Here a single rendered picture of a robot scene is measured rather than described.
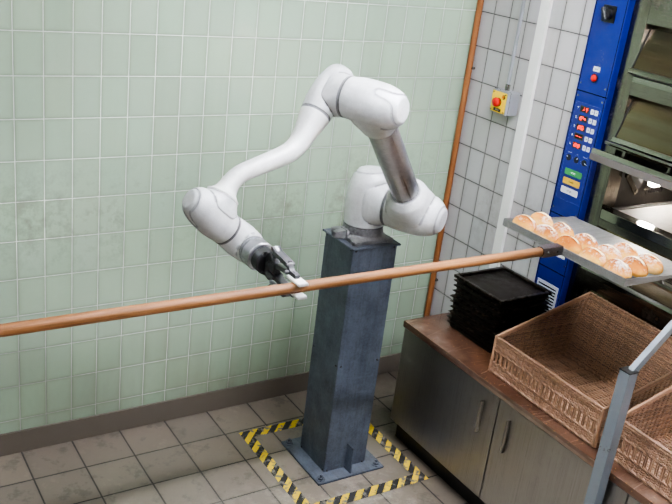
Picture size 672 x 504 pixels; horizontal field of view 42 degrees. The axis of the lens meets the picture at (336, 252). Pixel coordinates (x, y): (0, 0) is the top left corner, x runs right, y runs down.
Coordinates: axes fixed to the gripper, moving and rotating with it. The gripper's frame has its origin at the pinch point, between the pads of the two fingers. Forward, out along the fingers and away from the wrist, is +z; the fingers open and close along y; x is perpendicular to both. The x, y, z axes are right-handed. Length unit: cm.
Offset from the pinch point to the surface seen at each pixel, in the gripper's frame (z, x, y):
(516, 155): -80, -154, -5
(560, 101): -63, -155, -33
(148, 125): -121, -4, -12
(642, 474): 48, -106, 59
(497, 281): -53, -130, 40
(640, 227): -12, -155, 3
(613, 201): -31, -161, 0
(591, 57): -50, -152, -53
